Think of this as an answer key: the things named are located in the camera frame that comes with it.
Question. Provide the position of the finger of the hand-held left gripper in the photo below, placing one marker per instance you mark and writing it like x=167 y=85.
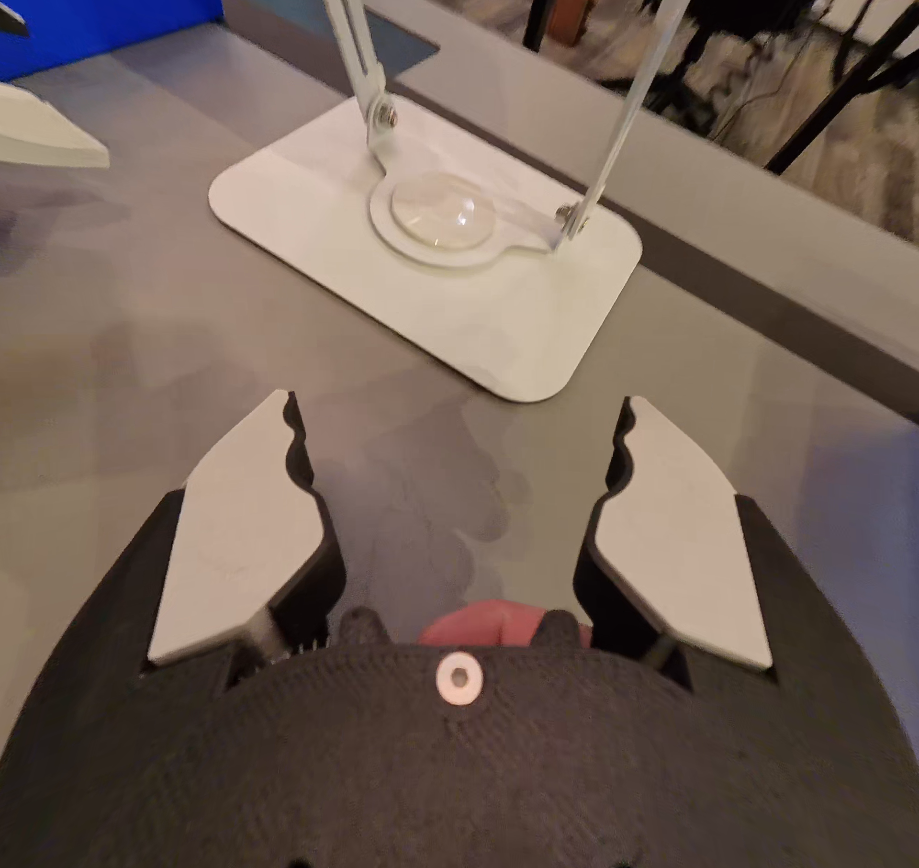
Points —
x=43 y=135
x=11 y=23

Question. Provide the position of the person's right hand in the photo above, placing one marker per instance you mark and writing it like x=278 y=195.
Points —
x=481 y=627

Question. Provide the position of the blue bin with divider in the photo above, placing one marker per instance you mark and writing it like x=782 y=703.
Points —
x=108 y=6

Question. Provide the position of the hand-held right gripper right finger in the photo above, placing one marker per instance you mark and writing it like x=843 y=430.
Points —
x=682 y=545

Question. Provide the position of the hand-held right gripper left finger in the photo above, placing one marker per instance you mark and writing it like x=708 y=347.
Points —
x=237 y=537

